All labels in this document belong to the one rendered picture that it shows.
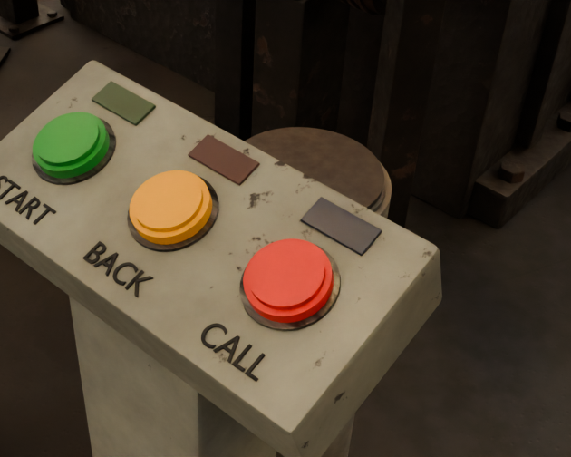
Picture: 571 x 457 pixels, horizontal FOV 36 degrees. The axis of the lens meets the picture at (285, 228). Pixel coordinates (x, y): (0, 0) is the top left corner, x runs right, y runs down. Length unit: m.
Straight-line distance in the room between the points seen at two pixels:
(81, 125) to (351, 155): 0.22
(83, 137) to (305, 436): 0.20
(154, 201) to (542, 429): 0.81
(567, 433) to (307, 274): 0.81
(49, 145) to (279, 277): 0.15
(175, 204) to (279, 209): 0.05
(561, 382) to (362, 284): 0.85
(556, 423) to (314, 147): 0.65
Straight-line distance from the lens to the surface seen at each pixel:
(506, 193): 1.38
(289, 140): 0.63
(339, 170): 0.60
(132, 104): 0.49
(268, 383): 0.38
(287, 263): 0.39
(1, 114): 1.65
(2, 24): 1.93
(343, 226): 0.41
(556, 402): 1.20
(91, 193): 0.46
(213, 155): 0.45
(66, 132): 0.48
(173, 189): 0.43
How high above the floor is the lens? 0.87
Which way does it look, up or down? 40 degrees down
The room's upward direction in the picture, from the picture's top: 4 degrees clockwise
